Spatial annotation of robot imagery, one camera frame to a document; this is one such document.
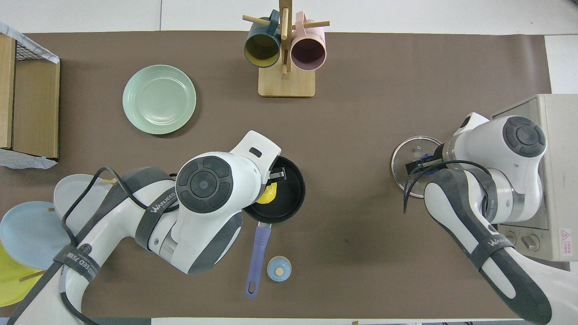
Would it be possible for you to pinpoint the brown table mat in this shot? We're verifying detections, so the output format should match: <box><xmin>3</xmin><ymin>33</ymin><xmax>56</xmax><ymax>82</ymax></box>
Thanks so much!
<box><xmin>0</xmin><ymin>31</ymin><xmax>552</xmax><ymax>319</ymax></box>

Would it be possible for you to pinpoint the dark blue saucepan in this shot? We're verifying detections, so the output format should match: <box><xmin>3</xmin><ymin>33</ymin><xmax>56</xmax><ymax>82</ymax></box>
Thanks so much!
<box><xmin>242</xmin><ymin>156</ymin><xmax>306</xmax><ymax>298</ymax></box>

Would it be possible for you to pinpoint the pink ribbed mug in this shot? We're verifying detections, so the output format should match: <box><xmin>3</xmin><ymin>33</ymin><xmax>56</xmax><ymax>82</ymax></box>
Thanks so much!
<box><xmin>290</xmin><ymin>11</ymin><xmax>327</xmax><ymax>71</ymax></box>

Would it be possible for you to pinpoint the white checked cloth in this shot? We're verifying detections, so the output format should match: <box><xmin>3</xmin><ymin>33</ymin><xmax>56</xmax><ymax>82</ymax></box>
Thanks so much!
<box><xmin>0</xmin><ymin>22</ymin><xmax>60</xmax><ymax>64</ymax></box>
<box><xmin>0</xmin><ymin>148</ymin><xmax>58</xmax><ymax>170</ymax></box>

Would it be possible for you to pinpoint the light blue plate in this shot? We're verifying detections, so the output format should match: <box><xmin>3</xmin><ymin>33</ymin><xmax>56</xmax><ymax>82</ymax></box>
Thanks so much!
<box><xmin>0</xmin><ymin>201</ymin><xmax>73</xmax><ymax>270</ymax></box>

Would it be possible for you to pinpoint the yellow lemon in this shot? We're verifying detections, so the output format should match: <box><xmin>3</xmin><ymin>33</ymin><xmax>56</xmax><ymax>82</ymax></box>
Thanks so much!
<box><xmin>256</xmin><ymin>182</ymin><xmax>277</xmax><ymax>204</ymax></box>

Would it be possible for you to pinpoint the glass lid blue knob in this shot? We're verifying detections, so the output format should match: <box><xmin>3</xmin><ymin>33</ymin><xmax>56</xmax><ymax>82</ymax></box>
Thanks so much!
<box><xmin>391</xmin><ymin>136</ymin><xmax>445</xmax><ymax>198</ymax></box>

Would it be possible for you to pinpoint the cream toaster oven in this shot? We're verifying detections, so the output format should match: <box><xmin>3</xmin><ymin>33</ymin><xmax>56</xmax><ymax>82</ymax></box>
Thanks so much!
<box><xmin>490</xmin><ymin>94</ymin><xmax>578</xmax><ymax>261</ymax></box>

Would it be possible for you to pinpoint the wooden plate rack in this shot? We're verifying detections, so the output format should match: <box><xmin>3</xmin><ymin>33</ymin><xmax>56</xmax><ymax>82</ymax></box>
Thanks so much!
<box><xmin>18</xmin><ymin>177</ymin><xmax>113</xmax><ymax>283</ymax></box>

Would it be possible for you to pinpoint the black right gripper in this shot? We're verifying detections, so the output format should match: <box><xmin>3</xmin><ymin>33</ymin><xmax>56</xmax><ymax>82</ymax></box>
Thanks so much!
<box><xmin>406</xmin><ymin>144</ymin><xmax>447</xmax><ymax>175</ymax></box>

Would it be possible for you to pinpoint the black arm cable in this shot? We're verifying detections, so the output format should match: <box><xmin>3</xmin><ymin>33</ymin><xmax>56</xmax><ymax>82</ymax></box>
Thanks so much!
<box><xmin>403</xmin><ymin>160</ymin><xmax>494</xmax><ymax>214</ymax></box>
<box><xmin>9</xmin><ymin>167</ymin><xmax>181</xmax><ymax>325</ymax></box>

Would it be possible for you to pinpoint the yellow plate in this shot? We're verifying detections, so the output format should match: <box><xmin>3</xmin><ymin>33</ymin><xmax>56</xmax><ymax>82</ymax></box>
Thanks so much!
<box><xmin>0</xmin><ymin>244</ymin><xmax>43</xmax><ymax>307</ymax></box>

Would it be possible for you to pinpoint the wooden two-tier shelf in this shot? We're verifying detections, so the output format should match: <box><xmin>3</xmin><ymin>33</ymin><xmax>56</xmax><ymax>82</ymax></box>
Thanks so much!
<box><xmin>0</xmin><ymin>34</ymin><xmax>61</xmax><ymax>159</ymax></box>

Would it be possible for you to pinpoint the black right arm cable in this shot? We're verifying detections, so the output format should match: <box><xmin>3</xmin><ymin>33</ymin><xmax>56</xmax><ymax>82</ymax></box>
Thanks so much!
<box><xmin>403</xmin><ymin>160</ymin><xmax>494</xmax><ymax>214</ymax></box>

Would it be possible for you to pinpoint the dark teal mug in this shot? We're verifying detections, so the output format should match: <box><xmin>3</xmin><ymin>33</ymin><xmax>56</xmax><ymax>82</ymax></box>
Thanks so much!
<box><xmin>244</xmin><ymin>10</ymin><xmax>282</xmax><ymax>68</ymax></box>

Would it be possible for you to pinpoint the wooden mug rack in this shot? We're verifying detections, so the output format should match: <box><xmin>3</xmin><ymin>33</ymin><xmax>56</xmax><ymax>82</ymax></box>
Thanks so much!
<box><xmin>242</xmin><ymin>0</ymin><xmax>330</xmax><ymax>98</ymax></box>

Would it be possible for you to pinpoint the grey plate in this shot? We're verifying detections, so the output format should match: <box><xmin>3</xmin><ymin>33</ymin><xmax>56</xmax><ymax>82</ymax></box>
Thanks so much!
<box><xmin>53</xmin><ymin>174</ymin><xmax>113</xmax><ymax>235</ymax></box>

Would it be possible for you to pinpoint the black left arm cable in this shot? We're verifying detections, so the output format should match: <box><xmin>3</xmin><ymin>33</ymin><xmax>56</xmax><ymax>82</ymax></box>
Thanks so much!
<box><xmin>9</xmin><ymin>167</ymin><xmax>181</xmax><ymax>325</ymax></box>

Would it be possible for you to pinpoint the green plate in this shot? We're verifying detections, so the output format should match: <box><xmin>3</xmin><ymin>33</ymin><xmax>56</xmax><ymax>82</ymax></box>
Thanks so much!
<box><xmin>122</xmin><ymin>65</ymin><xmax>197</xmax><ymax>135</ymax></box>

